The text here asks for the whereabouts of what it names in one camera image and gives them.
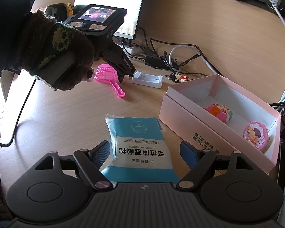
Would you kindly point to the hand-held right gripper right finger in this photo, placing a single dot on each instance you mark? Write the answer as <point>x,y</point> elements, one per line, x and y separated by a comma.
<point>188,154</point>

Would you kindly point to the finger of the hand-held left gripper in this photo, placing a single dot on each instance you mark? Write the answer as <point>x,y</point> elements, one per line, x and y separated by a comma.
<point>114,63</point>
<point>127,64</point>

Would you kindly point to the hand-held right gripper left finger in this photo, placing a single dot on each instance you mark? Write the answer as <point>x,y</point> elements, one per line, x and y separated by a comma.
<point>102,154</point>

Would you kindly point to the pink toy strainer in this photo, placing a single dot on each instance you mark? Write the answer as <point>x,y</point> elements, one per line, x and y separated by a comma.
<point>104,72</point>

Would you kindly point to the white battery charger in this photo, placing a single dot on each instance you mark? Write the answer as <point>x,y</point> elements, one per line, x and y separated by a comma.
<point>147,79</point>

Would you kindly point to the pink cardboard box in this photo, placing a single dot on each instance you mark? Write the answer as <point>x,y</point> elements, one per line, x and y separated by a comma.
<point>180,116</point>

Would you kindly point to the blue white cotton pad packet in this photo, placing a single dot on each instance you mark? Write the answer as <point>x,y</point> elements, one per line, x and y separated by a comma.
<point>137,133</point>

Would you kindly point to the wooden desktop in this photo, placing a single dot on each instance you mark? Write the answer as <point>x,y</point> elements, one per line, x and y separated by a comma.
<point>61,114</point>

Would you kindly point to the person's left hand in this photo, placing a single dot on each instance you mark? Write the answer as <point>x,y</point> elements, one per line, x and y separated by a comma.
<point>80,45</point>

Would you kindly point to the white power strip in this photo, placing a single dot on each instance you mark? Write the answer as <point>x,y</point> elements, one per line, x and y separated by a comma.
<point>134,49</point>

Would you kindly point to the black power adapter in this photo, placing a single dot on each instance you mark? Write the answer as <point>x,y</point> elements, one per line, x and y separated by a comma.
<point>158,61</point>

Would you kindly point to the small yellow figure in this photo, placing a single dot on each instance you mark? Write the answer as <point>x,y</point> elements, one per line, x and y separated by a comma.
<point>70,9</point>

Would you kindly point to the dark rounded object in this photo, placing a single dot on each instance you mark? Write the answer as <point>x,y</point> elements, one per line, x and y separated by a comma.
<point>54,10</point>

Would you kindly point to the pink and orange toy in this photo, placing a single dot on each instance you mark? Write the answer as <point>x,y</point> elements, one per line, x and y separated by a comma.
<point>217,111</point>

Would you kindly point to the round pink printed toy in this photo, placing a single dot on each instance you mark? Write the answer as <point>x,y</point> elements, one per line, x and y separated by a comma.
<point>255,133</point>

